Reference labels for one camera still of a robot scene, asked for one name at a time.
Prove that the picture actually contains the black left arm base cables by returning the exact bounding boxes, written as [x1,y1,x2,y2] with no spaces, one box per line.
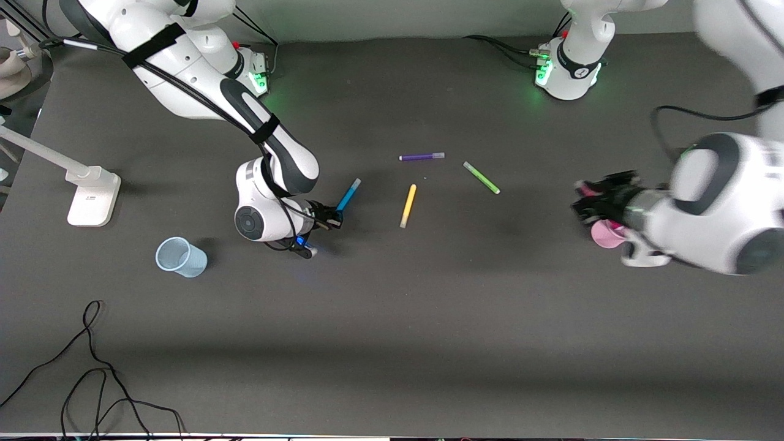
[463,34,550,69]

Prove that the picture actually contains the translucent blue cup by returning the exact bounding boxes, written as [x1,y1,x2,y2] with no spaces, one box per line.
[155,237,208,279]

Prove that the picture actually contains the thin black loose cable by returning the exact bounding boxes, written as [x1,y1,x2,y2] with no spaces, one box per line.
[0,300,187,439]

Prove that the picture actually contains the green marker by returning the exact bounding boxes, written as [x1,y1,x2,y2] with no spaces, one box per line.
[462,161,501,195]

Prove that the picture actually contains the black right arm base cables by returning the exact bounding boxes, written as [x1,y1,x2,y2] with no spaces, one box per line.
[232,6,281,79]

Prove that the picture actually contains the white stand with pole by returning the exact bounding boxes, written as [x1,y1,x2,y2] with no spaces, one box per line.
[0,126,122,228]

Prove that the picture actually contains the black left arm wrist cable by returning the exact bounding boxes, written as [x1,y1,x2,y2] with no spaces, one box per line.
[650,105,769,161]

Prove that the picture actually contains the translucent pink cup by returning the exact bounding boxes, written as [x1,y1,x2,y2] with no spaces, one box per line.
[590,219,628,249]

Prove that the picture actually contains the black arm base cables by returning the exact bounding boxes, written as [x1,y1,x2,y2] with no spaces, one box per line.
[463,34,550,69]
[232,6,281,79]

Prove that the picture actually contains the yellow marker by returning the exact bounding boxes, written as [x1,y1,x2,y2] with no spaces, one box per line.
[399,184,418,229]

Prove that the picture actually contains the blue marker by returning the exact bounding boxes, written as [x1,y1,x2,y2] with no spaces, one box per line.
[335,178,363,213]

